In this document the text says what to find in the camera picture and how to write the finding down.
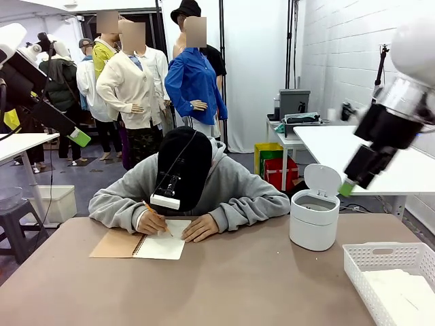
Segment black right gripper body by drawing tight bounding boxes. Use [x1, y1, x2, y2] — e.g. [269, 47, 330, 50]
[343, 103, 428, 190]

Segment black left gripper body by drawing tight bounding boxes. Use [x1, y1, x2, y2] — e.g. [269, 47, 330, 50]
[0, 64, 76, 137]

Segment yellow pencil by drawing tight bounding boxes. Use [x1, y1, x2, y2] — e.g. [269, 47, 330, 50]
[141, 200, 174, 238]

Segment brown spiral notebook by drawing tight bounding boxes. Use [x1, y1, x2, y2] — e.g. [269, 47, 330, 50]
[89, 219, 192, 261]

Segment person's left forearm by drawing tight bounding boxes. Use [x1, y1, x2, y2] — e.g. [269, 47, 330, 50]
[210, 195, 292, 234]

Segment person's right forearm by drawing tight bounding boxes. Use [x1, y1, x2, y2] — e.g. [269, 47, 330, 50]
[88, 195, 154, 235]

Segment person's right hand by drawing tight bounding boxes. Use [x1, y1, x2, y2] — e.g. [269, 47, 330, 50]
[137, 210, 170, 236]

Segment person's left hand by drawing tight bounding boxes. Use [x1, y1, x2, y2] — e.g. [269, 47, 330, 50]
[181, 213, 220, 243]

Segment mannequin in dark green jacket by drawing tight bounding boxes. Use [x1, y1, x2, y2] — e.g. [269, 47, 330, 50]
[39, 33, 82, 162]

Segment white table with slanted leg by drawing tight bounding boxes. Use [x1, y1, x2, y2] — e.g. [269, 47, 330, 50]
[0, 132, 61, 228]

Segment large white table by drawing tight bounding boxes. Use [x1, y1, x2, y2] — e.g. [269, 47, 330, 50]
[292, 125, 435, 221]

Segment mannequin in white jacket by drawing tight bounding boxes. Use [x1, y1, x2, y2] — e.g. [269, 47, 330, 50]
[76, 38, 113, 160]

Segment white lidded trash bin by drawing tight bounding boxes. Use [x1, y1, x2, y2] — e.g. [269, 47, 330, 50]
[288, 163, 343, 252]

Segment black light stand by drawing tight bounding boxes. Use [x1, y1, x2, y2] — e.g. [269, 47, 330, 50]
[373, 43, 392, 89]

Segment white storage bin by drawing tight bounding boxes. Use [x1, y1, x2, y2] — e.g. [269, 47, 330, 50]
[29, 185, 78, 224]

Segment white perforated plastic basket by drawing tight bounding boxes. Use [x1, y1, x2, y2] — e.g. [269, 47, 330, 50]
[342, 241, 435, 326]

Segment mannequin in cream cardigan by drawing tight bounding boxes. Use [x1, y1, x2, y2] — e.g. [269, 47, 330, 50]
[96, 20, 171, 170]

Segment red storage box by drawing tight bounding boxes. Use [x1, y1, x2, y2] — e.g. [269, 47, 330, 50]
[264, 156, 300, 193]

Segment mannequin in yellow jacket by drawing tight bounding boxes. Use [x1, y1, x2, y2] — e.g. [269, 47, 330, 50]
[91, 10, 120, 81]

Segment small white side table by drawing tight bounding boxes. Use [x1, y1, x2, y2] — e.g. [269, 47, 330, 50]
[266, 115, 307, 191]

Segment grey tray with teal items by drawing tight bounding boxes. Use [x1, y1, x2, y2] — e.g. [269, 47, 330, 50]
[282, 112, 323, 139]

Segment clear bowl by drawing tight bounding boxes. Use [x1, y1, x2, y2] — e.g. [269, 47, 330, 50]
[0, 185, 24, 211]

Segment yellow bag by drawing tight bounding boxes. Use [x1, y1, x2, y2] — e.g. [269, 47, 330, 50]
[254, 142, 285, 181]

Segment grey box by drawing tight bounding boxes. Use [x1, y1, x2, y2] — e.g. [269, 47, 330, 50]
[278, 88, 312, 120]

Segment dark grey plastic stool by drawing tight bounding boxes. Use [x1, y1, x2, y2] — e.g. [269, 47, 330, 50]
[0, 199, 49, 264]

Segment grey hooded sweatshirt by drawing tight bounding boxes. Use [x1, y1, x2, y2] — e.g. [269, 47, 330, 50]
[88, 137, 292, 235]

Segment black cap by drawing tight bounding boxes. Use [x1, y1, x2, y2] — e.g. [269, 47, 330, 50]
[156, 126, 213, 212]

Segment white paper stack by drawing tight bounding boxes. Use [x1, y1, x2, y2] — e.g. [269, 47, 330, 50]
[362, 268, 435, 326]

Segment mannequin in blue shirt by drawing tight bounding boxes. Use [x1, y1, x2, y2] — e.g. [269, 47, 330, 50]
[164, 16, 228, 139]

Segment black backdrop pole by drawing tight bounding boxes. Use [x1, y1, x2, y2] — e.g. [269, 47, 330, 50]
[287, 0, 305, 90]
[155, 0, 170, 64]
[219, 0, 228, 153]

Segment bare beige mannequin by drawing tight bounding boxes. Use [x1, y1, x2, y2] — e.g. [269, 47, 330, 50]
[172, 20, 191, 60]

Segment mannequin in black t-shirt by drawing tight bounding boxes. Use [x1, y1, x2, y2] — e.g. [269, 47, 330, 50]
[203, 44, 228, 103]

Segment black bucket hat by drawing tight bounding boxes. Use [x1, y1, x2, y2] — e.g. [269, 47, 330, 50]
[170, 0, 202, 25]

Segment right wrist knob mount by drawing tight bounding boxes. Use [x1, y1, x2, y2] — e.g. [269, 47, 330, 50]
[328, 101, 360, 123]

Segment wrist knob mount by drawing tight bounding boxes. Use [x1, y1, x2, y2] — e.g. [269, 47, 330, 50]
[25, 32, 52, 65]
[328, 101, 360, 123]

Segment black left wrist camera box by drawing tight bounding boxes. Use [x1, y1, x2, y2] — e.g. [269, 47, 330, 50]
[10, 50, 49, 100]

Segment left wrist knob mount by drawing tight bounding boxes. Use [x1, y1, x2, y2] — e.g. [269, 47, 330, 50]
[25, 32, 52, 65]

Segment white head-mounted camera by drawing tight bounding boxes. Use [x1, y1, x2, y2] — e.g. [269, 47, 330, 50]
[150, 171, 183, 211]

